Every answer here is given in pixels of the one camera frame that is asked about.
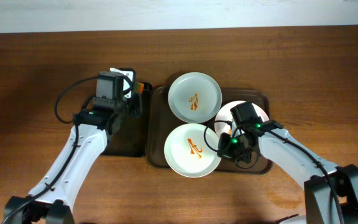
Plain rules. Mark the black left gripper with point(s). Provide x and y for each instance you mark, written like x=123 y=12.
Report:
x=137 y=104

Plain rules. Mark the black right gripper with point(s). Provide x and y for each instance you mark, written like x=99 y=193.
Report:
x=245 y=156

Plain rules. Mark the orange green scrub sponge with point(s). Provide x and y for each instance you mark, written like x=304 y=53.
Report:
x=138 y=88

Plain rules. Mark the white plate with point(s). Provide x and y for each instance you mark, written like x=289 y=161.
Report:
x=190 y=150
x=227 y=124

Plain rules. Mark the white plate front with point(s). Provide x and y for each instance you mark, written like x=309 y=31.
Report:
x=190 y=150

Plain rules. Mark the grey-white plate with sauce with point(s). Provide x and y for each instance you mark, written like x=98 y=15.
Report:
x=195 y=97

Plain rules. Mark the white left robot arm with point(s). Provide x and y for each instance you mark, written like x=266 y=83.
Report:
x=53 y=198

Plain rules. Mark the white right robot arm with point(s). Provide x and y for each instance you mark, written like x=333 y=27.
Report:
x=331 y=191

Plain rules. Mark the black water basin tray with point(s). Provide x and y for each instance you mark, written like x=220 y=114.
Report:
x=131 y=139

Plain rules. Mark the brown serving tray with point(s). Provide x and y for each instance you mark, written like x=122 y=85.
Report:
x=162 y=121

